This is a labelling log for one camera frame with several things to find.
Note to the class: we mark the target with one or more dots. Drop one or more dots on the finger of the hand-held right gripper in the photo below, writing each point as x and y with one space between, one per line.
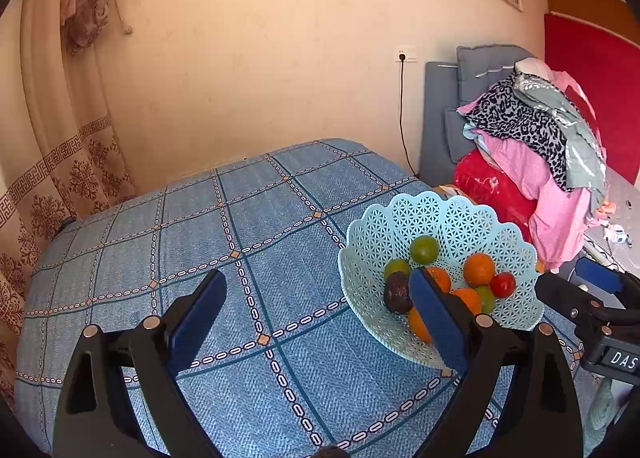
600 275
570 303

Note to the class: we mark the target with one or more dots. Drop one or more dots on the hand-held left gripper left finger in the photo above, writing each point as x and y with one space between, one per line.
200 318

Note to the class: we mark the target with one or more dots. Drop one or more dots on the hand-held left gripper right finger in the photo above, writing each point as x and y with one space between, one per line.
435 318

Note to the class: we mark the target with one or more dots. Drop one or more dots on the large orange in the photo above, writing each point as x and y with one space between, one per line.
417 325

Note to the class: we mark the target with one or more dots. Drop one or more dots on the oval orange tangerine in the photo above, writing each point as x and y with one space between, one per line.
467 299

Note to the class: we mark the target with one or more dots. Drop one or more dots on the small round orange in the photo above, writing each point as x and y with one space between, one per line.
442 280
479 269

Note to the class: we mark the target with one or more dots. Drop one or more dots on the dark wrinkled passion fruit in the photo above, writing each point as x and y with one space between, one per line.
397 294

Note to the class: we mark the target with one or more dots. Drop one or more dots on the small green fruit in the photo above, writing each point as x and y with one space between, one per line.
486 299
397 267

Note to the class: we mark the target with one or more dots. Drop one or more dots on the red cherry tomato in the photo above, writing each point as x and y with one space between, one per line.
502 284

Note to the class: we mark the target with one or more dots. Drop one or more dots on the green lime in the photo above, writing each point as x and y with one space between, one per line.
424 248

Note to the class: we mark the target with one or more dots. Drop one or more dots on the light blue plastic fruit basket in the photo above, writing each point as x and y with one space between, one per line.
450 218

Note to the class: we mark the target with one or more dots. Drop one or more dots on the teal knitted cloth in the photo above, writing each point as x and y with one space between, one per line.
602 405

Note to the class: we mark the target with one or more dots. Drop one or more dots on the pile of clothes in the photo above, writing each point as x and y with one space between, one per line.
555 218

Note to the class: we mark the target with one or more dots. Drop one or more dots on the grey mattress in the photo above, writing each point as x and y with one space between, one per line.
620 203

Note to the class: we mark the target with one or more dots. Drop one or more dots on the grey-green cloth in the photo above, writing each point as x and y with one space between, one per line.
577 148

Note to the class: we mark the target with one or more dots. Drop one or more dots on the red flowered blanket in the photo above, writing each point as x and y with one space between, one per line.
490 188

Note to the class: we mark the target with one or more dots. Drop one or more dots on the leopard print cloth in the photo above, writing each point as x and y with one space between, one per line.
520 131

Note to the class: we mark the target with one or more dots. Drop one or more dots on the small grey cushion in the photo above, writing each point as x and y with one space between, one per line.
455 136

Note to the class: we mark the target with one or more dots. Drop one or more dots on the beige patterned curtain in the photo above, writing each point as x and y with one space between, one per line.
60 178

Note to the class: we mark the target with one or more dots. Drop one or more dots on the white cloth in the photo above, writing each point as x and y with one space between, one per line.
532 68

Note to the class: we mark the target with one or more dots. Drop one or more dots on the large grey cushion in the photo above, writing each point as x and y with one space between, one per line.
487 68

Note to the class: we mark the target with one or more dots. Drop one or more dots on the red padded wall panel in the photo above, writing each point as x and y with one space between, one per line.
595 68

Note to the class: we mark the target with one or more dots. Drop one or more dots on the white wall socket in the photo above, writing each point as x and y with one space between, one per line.
407 55

